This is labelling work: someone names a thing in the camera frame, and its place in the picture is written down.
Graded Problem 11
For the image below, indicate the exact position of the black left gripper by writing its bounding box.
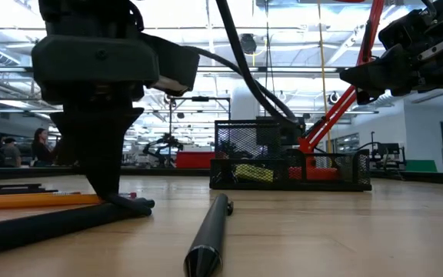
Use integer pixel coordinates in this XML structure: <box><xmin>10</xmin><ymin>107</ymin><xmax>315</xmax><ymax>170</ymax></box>
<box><xmin>31</xmin><ymin>33</ymin><xmax>160</xmax><ymax>200</ymax></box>

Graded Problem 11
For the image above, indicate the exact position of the matte black pen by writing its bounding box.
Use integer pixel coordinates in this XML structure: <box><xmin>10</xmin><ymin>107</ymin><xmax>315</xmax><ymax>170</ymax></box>
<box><xmin>0</xmin><ymin>196</ymin><xmax>156</xmax><ymax>259</ymax></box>
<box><xmin>183</xmin><ymin>193</ymin><xmax>235</xmax><ymax>277</ymax></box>
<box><xmin>0</xmin><ymin>183</ymin><xmax>59</xmax><ymax>196</ymax></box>

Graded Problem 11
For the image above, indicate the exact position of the black mesh desk organizer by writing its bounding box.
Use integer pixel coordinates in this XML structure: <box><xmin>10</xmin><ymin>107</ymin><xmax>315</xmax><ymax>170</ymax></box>
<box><xmin>209</xmin><ymin>119</ymin><xmax>373</xmax><ymax>192</ymax></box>

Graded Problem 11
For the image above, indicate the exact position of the yellow-green eraser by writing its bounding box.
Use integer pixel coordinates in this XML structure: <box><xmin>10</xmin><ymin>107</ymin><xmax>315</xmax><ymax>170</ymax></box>
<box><xmin>235</xmin><ymin>164</ymin><xmax>275</xmax><ymax>184</ymax></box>

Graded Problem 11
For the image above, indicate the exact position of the black background workstation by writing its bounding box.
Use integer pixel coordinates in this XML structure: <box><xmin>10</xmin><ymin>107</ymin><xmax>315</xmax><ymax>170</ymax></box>
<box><xmin>371</xmin><ymin>131</ymin><xmax>408</xmax><ymax>172</ymax></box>

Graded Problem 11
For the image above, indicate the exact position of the red storage box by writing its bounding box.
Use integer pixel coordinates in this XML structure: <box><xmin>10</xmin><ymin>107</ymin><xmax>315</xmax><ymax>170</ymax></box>
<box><xmin>175</xmin><ymin>151</ymin><xmax>215</xmax><ymax>169</ymax></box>

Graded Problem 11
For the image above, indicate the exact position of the green panel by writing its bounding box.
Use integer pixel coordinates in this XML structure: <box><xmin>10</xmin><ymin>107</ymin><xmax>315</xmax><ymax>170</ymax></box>
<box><xmin>405</xmin><ymin>159</ymin><xmax>438</xmax><ymax>173</ymax></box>

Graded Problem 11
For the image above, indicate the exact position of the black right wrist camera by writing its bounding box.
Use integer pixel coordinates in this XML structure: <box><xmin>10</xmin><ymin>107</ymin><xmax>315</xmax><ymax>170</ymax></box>
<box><xmin>378</xmin><ymin>19</ymin><xmax>415</xmax><ymax>51</ymax></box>

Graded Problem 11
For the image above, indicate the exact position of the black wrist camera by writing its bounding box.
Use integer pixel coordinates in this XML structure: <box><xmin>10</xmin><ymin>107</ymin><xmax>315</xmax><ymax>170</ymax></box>
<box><xmin>378</xmin><ymin>19</ymin><xmax>415</xmax><ymax>51</ymax></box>
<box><xmin>141</xmin><ymin>32</ymin><xmax>201</xmax><ymax>98</ymax></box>

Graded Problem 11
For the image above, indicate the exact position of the yellow hanging cord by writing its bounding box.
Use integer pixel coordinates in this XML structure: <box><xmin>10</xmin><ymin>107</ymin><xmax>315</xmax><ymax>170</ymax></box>
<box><xmin>317</xmin><ymin>0</ymin><xmax>332</xmax><ymax>153</ymax></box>

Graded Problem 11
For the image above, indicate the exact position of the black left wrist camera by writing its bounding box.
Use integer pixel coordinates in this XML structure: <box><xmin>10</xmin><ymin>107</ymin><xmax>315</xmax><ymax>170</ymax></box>
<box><xmin>141</xmin><ymin>32</ymin><xmax>201</xmax><ymax>98</ymax></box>

